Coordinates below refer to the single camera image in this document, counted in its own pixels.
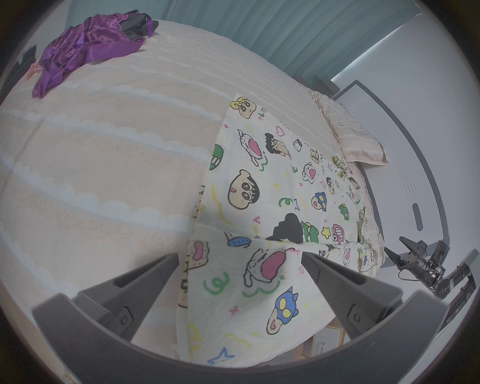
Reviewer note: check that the blue-green curtain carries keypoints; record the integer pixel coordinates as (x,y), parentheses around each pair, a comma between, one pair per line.
(262,30)

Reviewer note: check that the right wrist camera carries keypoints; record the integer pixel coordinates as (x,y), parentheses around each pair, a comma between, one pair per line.
(439,253)

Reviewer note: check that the pile of clothes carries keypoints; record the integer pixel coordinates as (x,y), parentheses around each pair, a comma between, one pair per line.
(75,52)

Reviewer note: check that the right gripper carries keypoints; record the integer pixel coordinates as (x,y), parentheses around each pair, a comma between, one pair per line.
(414,264)

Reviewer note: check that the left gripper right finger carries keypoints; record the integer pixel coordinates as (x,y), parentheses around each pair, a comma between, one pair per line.
(352,300)

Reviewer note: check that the cream pillow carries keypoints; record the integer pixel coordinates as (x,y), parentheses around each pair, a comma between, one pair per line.
(350,131)

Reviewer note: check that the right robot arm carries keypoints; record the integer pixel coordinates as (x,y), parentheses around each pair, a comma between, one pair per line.
(450,279)

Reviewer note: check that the white printed quilt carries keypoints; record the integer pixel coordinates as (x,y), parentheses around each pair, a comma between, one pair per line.
(243,262)

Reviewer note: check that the bed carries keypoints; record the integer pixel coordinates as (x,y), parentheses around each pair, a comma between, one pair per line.
(112,168)

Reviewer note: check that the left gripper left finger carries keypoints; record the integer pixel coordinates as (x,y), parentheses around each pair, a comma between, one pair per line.
(123,300)

